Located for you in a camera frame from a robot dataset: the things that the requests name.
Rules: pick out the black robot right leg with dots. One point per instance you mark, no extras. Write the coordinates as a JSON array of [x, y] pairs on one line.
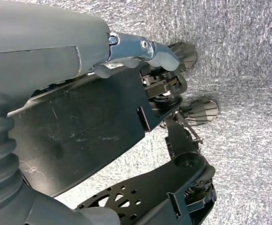
[[149, 189]]

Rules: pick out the black robot left foot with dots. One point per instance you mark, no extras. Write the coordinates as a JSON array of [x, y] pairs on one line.
[[187, 57]]

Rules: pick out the black robot leg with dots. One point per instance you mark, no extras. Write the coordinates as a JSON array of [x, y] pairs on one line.
[[79, 124], [149, 189]]

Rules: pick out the black robot left leg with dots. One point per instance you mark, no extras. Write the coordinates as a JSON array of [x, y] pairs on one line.
[[79, 124]]

